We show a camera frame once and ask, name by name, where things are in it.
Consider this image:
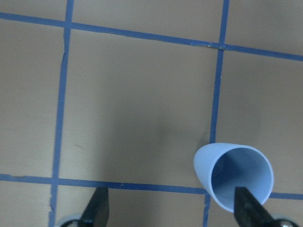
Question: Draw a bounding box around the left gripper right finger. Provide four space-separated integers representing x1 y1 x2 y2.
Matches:
233 187 298 227

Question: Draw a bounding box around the blue plastic cup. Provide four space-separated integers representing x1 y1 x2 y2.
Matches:
193 143 274 212

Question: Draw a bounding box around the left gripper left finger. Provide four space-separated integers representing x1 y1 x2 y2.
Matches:
56 187 109 227

